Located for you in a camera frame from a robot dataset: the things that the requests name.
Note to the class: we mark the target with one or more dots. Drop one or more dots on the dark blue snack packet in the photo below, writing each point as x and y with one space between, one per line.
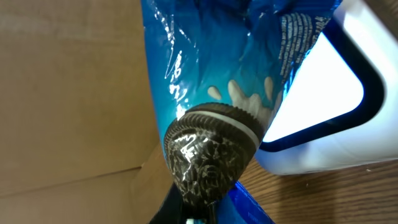
218 71

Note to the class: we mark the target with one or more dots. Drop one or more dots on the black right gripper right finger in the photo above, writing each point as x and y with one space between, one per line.
212 213

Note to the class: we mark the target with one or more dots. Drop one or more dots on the white barcode scanner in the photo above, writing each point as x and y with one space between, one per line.
341 110

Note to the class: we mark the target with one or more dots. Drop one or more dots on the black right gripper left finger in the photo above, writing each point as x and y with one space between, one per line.
173 209

